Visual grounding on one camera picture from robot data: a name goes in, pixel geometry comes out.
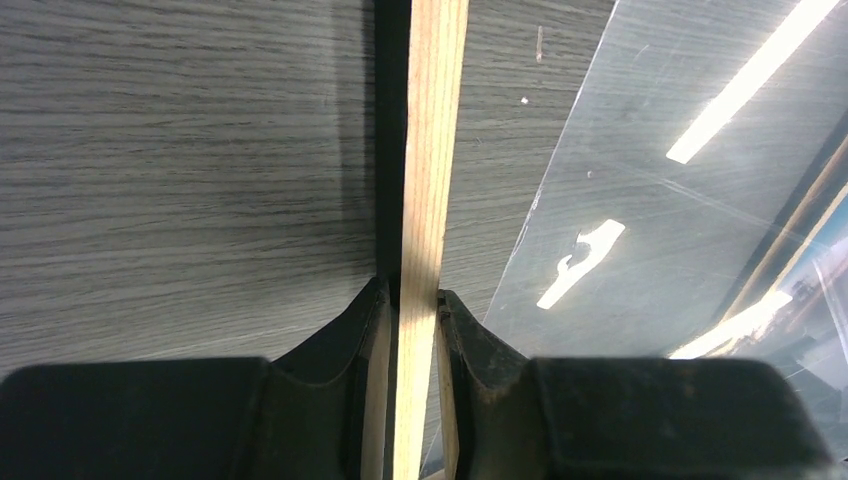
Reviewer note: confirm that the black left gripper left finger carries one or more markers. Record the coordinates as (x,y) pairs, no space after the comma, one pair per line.
(317,412)

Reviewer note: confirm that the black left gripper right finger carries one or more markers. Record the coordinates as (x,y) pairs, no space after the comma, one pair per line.
(507,416)

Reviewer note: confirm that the clear acrylic sheet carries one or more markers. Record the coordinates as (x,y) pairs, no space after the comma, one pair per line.
(636,178)

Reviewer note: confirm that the light wooden picture frame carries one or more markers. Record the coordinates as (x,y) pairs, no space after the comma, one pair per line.
(418,60)

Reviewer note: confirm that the beach landscape photo print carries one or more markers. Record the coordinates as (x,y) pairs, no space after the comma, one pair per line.
(807,341)

